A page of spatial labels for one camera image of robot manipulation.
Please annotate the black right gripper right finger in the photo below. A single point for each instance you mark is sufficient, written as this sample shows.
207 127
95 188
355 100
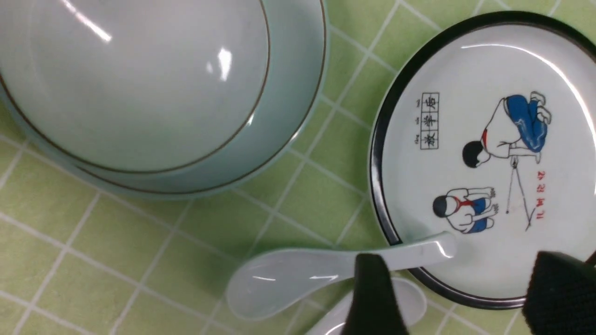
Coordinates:
561 296

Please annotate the green checkered tablecloth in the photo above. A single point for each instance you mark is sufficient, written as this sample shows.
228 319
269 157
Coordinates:
79 260

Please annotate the pale blue flat plate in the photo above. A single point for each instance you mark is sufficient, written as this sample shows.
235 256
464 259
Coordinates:
298 56

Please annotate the plain white ceramic spoon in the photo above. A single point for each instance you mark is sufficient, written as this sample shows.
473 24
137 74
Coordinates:
273 281

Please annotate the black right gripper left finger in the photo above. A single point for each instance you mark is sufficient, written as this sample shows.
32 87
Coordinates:
374 309

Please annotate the pale blue shallow bowl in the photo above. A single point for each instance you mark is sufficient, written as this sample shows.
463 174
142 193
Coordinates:
135 86

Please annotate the black-rimmed cartoon plate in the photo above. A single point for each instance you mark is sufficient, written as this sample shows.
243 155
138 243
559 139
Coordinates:
488 134

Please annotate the white spoon with label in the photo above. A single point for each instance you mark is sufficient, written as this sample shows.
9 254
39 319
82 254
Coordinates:
411 301

